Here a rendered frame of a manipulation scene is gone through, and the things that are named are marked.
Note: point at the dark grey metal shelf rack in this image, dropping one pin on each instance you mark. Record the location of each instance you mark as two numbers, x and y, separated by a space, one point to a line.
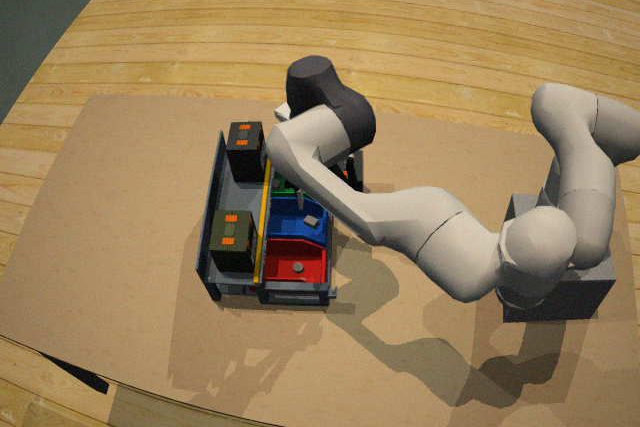
225 194

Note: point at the yellow flat bar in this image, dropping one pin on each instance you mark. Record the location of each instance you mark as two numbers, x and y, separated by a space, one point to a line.
262 223

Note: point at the blue bin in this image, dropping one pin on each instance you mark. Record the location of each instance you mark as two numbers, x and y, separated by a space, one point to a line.
286 220

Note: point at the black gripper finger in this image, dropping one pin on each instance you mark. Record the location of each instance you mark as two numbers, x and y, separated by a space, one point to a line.
352 182
298 193

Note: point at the green open bin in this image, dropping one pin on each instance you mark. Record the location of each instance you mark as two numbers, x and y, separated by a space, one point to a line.
285 192

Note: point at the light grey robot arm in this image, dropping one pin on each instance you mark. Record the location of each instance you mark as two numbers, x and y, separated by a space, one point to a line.
433 228

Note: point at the red open bin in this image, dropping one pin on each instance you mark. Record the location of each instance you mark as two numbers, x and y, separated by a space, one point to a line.
281 254

